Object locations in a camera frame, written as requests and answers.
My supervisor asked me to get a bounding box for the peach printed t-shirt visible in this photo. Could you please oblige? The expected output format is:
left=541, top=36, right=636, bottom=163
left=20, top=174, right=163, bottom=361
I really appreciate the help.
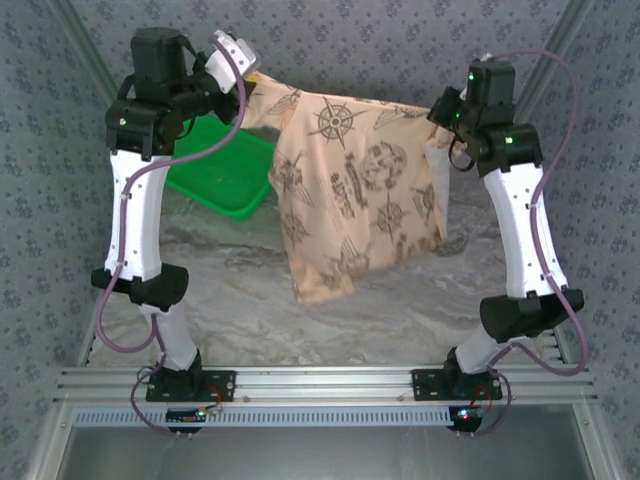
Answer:
left=243, top=73, right=451, bottom=306

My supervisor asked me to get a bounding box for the green plastic basket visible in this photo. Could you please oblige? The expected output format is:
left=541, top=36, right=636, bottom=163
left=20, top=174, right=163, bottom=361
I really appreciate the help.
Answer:
left=167, top=115, right=277, bottom=224

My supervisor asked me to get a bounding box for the small circuit board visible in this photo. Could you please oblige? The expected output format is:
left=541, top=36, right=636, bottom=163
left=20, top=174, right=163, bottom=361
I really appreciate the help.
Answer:
left=166, top=408, right=207, bottom=425
left=448, top=406, right=484, bottom=424

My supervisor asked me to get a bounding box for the grey metal panel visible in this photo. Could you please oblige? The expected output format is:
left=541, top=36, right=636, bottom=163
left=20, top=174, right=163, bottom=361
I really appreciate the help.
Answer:
left=64, top=427, right=594, bottom=480

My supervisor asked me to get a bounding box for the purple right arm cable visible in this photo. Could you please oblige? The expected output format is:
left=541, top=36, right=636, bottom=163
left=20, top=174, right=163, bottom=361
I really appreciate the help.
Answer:
left=455, top=47, right=590, bottom=439

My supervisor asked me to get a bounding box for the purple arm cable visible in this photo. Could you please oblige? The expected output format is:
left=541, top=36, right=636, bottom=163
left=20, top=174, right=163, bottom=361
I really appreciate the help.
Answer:
left=94, top=32, right=249, bottom=439
left=455, top=47, right=590, bottom=439

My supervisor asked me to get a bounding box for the aluminium frame post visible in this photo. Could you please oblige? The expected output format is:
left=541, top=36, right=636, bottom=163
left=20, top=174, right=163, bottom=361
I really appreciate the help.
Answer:
left=493, top=0, right=599, bottom=154
left=49, top=0, right=152, bottom=154

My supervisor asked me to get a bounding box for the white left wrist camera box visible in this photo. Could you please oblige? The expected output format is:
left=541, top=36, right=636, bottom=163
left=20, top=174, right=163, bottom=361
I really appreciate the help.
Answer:
left=203, top=30, right=262, bottom=95

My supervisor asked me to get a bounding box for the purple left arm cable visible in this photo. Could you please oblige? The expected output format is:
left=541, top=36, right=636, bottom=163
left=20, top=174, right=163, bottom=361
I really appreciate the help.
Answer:
left=94, top=32, right=249, bottom=439

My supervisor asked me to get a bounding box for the aluminium table side rail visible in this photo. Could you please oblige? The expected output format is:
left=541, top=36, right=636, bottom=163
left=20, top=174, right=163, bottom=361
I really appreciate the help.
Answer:
left=542, top=319, right=574, bottom=366
left=77, top=299, right=109, bottom=366

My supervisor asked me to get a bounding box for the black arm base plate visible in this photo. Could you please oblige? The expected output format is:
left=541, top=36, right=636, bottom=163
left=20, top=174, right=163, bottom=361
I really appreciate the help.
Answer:
left=411, top=368, right=504, bottom=402
left=145, top=369, right=237, bottom=403

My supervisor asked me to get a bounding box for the aluminium mounting rail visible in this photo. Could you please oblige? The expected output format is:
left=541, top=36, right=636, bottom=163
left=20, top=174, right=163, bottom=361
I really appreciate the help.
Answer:
left=52, top=364, right=599, bottom=405

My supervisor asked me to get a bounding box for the grey slotted cable duct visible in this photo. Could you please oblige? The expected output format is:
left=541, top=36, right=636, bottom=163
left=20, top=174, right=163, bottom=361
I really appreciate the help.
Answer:
left=72, top=403, right=464, bottom=429

